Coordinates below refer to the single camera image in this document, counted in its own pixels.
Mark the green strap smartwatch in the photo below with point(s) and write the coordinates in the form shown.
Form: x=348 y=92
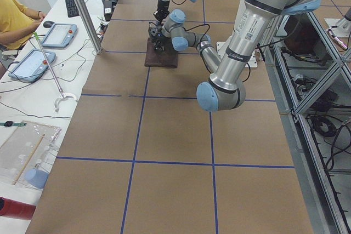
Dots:
x=12 y=124

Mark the lower blue teach pendant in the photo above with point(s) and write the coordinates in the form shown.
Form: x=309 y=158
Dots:
x=30 y=68

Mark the blue teach pendant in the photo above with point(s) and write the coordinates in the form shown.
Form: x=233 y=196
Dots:
x=30 y=68
x=59 y=36

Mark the upper blue teach pendant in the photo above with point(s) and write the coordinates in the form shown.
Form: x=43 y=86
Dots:
x=59 y=36

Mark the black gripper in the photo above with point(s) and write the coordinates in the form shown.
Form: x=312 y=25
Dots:
x=159 y=39
x=163 y=6

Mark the reacher grabber stick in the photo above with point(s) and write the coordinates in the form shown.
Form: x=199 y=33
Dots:
x=63 y=95

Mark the blue plastic cup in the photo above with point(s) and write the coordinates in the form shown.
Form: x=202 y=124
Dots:
x=36 y=177

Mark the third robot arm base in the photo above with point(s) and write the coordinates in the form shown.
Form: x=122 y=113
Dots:
x=339 y=27

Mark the person in yellow shirt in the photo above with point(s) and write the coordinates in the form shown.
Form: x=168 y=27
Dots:
x=18 y=23

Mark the aluminium frame post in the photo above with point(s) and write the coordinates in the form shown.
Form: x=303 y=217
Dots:
x=88 y=24

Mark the red cylinder bottle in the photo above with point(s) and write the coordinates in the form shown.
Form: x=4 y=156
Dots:
x=16 y=210

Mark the black aluminium frame rack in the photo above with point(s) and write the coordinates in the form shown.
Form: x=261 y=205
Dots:
x=308 y=63

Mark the black computer mouse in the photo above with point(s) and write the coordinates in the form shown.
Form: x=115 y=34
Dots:
x=48 y=24

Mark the clear plastic bag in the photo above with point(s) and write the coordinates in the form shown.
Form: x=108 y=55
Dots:
x=31 y=146

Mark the dark brown t-shirt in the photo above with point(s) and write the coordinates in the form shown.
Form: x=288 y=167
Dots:
x=166 y=58

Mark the black keyboard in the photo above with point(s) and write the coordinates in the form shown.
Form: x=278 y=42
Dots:
x=72 y=10

